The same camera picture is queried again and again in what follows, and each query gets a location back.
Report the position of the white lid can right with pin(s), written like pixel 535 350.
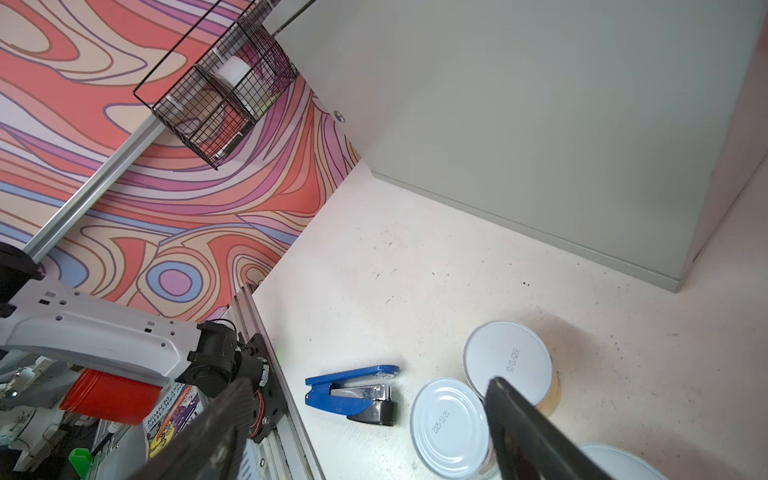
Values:
pixel 620 464

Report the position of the white lid can back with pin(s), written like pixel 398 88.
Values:
pixel 517 354

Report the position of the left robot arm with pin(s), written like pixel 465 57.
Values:
pixel 42 315

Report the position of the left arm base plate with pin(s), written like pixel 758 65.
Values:
pixel 270 402

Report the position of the red plastic bin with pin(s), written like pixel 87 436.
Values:
pixel 109 397

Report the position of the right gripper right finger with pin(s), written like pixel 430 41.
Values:
pixel 527 444

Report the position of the white lid can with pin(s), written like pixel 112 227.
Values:
pixel 620 464
pixel 450 432
pixel 517 354

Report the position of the grey metal cabinet box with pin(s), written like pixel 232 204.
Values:
pixel 598 127

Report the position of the white lid can front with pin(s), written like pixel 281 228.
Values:
pixel 450 432

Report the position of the green plastic object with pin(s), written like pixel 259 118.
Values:
pixel 81 460

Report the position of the aluminium front rail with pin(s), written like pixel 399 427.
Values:
pixel 283 449

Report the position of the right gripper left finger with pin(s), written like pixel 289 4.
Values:
pixel 212 445

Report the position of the white tape roll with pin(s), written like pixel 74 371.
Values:
pixel 232 74

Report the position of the black wire basket left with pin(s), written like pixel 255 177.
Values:
pixel 197 108

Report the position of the blue black stapler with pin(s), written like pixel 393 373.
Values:
pixel 361 395

